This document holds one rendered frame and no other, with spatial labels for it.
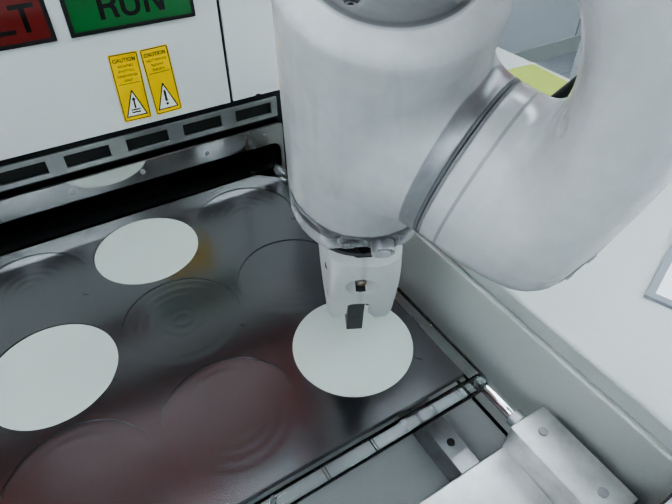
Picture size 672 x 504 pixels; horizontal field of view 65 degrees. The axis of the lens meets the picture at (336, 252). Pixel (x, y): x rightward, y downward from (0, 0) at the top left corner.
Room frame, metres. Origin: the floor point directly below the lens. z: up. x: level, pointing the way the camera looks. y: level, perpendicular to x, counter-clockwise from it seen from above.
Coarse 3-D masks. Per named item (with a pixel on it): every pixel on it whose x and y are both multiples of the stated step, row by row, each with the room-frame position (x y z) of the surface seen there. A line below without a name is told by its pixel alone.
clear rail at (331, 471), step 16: (464, 384) 0.23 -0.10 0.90; (480, 384) 0.24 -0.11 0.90; (432, 400) 0.22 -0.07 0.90; (448, 400) 0.22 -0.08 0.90; (464, 400) 0.22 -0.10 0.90; (416, 416) 0.21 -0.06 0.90; (432, 416) 0.21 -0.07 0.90; (384, 432) 0.19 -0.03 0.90; (400, 432) 0.20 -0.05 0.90; (352, 448) 0.18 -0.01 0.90; (368, 448) 0.18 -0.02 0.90; (384, 448) 0.19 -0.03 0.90; (320, 464) 0.17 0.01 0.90; (336, 464) 0.17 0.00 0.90; (352, 464) 0.17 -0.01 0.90; (304, 480) 0.16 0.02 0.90; (320, 480) 0.16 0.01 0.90; (288, 496) 0.15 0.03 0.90; (304, 496) 0.15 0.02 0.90
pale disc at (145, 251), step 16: (128, 224) 0.44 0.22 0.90; (144, 224) 0.44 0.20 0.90; (160, 224) 0.44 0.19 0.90; (176, 224) 0.44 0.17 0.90; (112, 240) 0.41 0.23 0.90; (128, 240) 0.41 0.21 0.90; (144, 240) 0.41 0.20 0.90; (160, 240) 0.41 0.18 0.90; (176, 240) 0.41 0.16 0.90; (192, 240) 0.41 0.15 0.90; (96, 256) 0.39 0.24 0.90; (112, 256) 0.39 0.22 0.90; (128, 256) 0.39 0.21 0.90; (144, 256) 0.39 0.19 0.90; (160, 256) 0.39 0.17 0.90; (176, 256) 0.39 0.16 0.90; (192, 256) 0.39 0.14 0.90; (112, 272) 0.36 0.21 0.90; (128, 272) 0.36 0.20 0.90; (144, 272) 0.36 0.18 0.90; (160, 272) 0.36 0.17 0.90
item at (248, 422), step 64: (256, 192) 0.50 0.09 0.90; (64, 256) 0.39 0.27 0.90; (256, 256) 0.39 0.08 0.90; (0, 320) 0.30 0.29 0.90; (64, 320) 0.30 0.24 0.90; (128, 320) 0.30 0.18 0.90; (192, 320) 0.30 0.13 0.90; (256, 320) 0.30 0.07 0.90; (128, 384) 0.24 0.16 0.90; (192, 384) 0.24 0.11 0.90; (256, 384) 0.24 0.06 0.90; (448, 384) 0.24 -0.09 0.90; (0, 448) 0.18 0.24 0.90; (64, 448) 0.18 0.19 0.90; (128, 448) 0.18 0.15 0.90; (192, 448) 0.18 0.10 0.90; (256, 448) 0.18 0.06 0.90; (320, 448) 0.18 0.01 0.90
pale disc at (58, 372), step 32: (32, 352) 0.27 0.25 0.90; (64, 352) 0.27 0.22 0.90; (96, 352) 0.27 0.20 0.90; (0, 384) 0.24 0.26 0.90; (32, 384) 0.24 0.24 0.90; (64, 384) 0.24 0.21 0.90; (96, 384) 0.24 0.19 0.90; (0, 416) 0.21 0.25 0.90; (32, 416) 0.21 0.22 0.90; (64, 416) 0.21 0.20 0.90
